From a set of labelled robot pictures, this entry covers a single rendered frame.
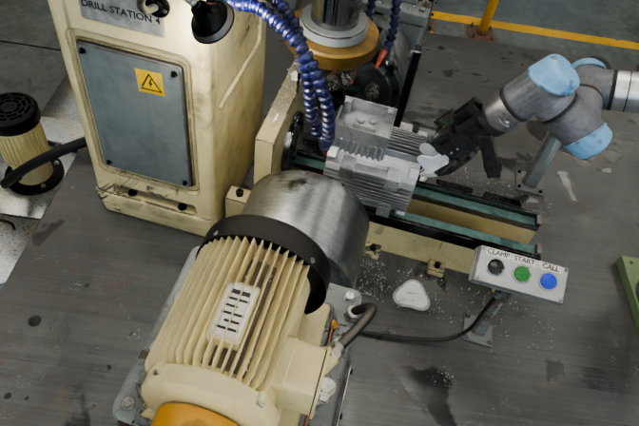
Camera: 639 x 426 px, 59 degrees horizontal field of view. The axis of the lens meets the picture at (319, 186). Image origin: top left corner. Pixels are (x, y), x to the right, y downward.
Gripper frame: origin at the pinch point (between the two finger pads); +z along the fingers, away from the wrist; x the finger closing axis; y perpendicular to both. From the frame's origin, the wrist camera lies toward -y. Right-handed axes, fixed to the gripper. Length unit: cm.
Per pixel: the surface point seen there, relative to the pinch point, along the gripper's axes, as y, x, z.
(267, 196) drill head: 27.3, 22.3, 9.1
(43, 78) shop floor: 106, -108, 186
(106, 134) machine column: 57, 12, 33
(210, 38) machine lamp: 51, 23, -13
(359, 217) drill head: 11.0, 18.8, 3.2
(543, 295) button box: -24.1, 20.3, -9.8
